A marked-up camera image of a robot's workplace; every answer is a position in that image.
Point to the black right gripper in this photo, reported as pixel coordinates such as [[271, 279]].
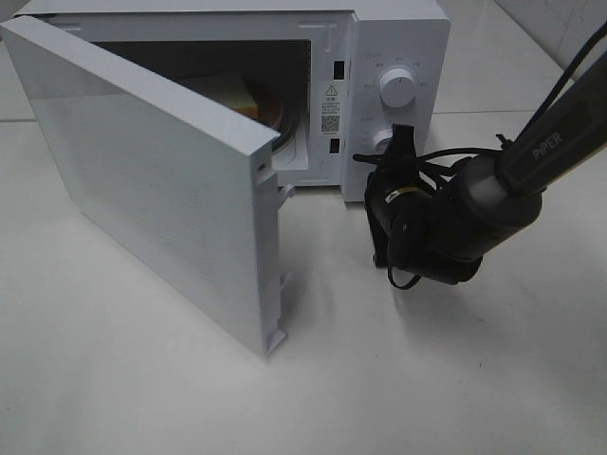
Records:
[[395, 200]]

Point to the white microwave door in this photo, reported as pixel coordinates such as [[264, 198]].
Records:
[[181, 181]]

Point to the pink round plate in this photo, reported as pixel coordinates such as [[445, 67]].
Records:
[[270, 106]]

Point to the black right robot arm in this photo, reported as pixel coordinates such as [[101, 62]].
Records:
[[437, 222]]

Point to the white microwave knob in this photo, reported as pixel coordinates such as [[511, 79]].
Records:
[[381, 141], [397, 87]]

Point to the white microwave oven body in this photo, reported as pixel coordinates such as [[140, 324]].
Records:
[[325, 57]]

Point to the white bread sandwich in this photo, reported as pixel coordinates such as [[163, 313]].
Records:
[[227, 89]]

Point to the white adjacent table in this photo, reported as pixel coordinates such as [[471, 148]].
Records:
[[503, 56]]

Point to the glass microwave turntable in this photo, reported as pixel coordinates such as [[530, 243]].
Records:
[[286, 126]]

